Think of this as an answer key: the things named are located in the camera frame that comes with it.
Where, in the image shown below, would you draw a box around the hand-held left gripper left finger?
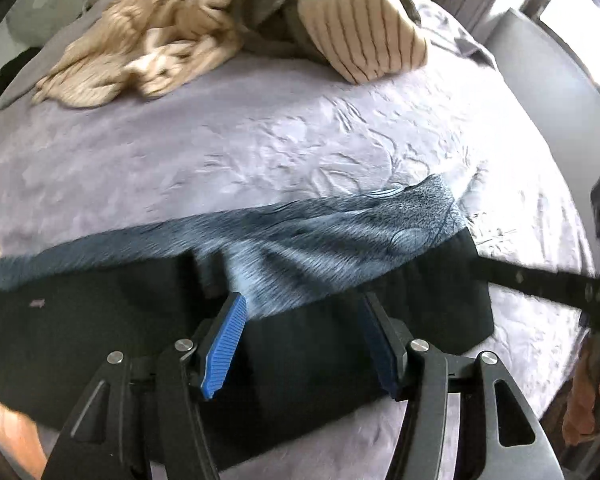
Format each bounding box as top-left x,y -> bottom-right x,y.
40,291 -> 248,480

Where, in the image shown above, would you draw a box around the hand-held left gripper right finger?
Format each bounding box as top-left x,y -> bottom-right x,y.
357,291 -> 566,480

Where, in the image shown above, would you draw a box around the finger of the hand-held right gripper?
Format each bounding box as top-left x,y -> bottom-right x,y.
472,256 -> 600,311

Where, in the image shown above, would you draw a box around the black pants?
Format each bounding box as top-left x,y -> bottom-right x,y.
0,227 -> 496,471

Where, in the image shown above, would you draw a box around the person's right hand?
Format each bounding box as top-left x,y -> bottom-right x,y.
562,332 -> 600,446

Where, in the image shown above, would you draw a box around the grey panel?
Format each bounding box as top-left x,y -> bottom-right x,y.
485,7 -> 600,176

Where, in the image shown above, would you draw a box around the window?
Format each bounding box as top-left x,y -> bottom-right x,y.
520,0 -> 600,106

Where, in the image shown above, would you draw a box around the bed with lavender floral cover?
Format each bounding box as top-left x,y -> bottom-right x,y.
0,0 -> 600,480

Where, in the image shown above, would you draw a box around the orange satin cloth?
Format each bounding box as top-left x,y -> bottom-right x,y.
0,247 -> 51,480

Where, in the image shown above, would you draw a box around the beige striped garment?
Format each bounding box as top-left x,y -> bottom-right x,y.
30,0 -> 428,111

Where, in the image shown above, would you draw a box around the dark cloth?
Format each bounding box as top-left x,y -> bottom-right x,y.
0,45 -> 38,111

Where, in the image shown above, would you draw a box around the grey olive garment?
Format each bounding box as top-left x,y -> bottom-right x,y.
230,0 -> 421,56

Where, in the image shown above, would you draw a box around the white standing fan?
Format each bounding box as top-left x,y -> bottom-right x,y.
5,0 -> 86,41

